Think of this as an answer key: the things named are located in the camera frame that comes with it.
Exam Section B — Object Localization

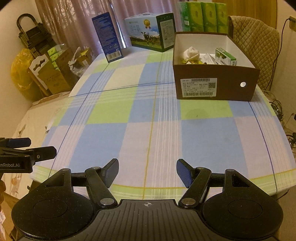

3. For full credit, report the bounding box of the white sock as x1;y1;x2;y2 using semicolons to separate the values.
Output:
182;47;200;61

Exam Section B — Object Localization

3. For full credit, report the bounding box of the yellow snack pouch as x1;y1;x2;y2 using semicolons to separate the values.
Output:
181;59;204;65

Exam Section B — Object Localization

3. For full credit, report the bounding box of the black power cable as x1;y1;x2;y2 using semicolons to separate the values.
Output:
265;18;296;93

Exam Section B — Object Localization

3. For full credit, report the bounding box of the white ointment box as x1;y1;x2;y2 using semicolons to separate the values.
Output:
201;53;218;65

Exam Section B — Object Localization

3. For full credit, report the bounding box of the wooden door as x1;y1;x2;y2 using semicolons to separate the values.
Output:
213;0;278;29

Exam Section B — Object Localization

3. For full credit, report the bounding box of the yellow plastic bag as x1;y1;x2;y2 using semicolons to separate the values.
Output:
11;48;43;102

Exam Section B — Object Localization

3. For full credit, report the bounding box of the cardboard boxes pile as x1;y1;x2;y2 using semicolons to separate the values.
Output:
28;44;93;96

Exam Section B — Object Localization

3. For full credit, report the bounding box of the brown shoe box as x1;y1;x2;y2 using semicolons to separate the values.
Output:
173;32;260;101

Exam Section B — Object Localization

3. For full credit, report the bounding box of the green medicine box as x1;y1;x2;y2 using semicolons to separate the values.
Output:
215;48;237;66

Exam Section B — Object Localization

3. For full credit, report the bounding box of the black folding trolley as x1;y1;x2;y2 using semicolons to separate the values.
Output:
16;14;56;58

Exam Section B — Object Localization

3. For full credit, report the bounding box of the person left hand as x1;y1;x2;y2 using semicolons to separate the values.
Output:
0;180;6;204

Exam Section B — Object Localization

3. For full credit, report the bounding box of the pink curtain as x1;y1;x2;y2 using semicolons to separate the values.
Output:
36;1;182;57

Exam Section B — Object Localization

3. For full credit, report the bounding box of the cow picture milk box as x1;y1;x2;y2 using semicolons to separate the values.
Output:
125;13;176;52

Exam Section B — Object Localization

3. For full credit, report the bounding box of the quilted beige chair cover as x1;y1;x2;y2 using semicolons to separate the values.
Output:
228;16;280;90

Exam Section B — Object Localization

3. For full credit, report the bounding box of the checked bed sheet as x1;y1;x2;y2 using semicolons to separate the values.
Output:
6;46;296;204

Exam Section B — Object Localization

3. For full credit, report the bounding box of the blue milk carton box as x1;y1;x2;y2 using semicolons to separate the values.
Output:
92;12;123;63

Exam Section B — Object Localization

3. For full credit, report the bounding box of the green tissue pack bundle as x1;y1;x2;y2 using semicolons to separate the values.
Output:
178;1;228;34

